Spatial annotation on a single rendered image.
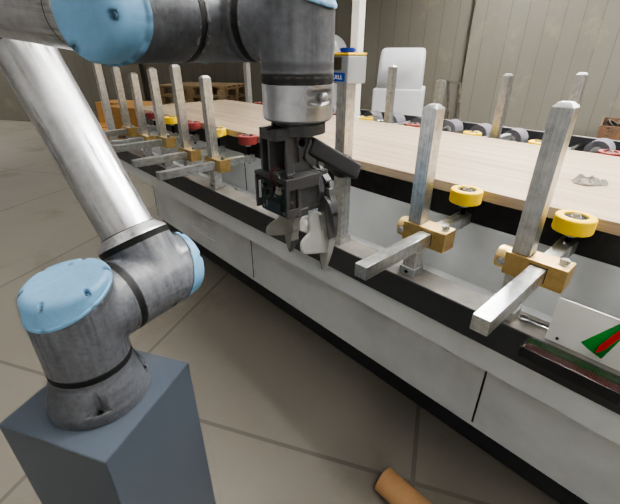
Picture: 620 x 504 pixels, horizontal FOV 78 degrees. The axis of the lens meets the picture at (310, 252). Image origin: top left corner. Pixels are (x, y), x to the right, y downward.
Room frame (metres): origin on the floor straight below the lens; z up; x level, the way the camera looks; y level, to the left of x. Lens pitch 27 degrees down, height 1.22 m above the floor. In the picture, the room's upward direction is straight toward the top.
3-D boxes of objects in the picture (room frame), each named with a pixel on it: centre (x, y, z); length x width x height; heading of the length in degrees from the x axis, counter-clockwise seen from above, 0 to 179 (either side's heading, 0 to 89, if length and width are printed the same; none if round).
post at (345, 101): (1.07, -0.09, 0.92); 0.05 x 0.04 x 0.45; 43
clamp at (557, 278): (0.68, -0.45, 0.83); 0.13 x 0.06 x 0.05; 43
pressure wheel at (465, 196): (0.95, -0.41, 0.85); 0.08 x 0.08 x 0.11
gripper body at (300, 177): (0.52, 0.02, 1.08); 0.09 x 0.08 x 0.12; 132
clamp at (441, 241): (0.86, -0.28, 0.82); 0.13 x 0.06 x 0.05; 43
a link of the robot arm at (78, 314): (0.57, 0.43, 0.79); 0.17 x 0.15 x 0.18; 149
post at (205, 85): (1.61, 0.41, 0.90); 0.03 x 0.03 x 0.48; 43
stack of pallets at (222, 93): (6.25, 1.61, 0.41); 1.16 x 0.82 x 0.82; 72
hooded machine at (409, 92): (4.68, -1.02, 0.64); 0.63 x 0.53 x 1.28; 163
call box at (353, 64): (1.07, -0.09, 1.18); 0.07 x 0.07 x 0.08; 43
